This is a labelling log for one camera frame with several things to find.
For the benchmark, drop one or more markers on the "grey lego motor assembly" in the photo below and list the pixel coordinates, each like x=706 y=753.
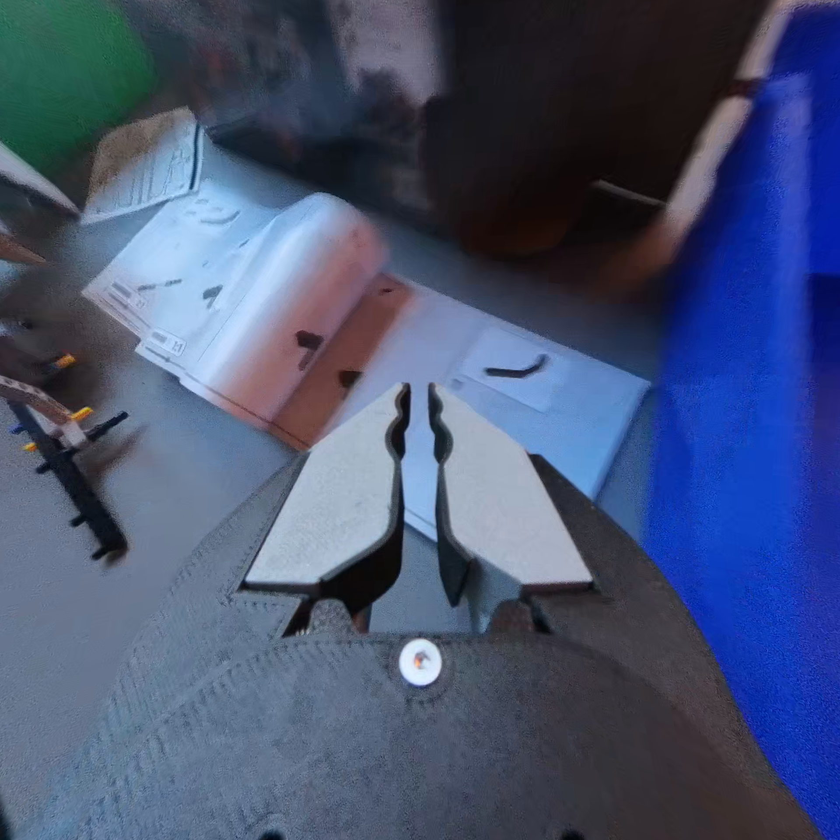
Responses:
x=79 y=499

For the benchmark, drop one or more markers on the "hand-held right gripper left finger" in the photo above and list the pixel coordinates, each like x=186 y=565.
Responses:
x=328 y=512

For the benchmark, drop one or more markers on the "green object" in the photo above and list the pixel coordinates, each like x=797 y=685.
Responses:
x=59 y=72

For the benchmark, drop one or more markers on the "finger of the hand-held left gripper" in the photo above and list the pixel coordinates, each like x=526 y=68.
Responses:
x=16 y=248
x=26 y=177

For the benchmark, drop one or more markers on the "lego instruction booklet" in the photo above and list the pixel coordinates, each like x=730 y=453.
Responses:
x=275 y=282

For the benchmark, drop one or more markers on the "light grey lego beam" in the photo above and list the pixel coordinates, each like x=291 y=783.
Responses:
x=39 y=394

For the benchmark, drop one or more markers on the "brown cardboard box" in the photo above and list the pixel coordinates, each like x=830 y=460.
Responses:
x=564 y=118

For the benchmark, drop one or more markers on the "blue plastic bin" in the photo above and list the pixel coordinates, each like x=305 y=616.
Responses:
x=748 y=394

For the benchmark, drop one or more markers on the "dark lego set box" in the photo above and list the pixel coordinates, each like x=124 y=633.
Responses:
x=308 y=85

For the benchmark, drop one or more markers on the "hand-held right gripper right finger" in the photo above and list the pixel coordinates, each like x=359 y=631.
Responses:
x=505 y=512

